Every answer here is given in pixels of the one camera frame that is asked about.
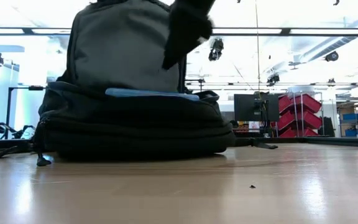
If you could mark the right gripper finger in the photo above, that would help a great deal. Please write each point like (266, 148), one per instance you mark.
(188, 34)

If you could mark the black fabric backpack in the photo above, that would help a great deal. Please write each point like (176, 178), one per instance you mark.
(120, 62)

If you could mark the black horizontal rig beam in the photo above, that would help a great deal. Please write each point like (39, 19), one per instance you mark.
(285, 31)

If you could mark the black computer monitor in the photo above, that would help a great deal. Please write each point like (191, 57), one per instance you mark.
(256, 107)

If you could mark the red storage bins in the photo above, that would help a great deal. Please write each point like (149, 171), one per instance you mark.
(295, 109)

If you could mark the small black mount block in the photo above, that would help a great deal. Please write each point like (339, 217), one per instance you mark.
(256, 142)

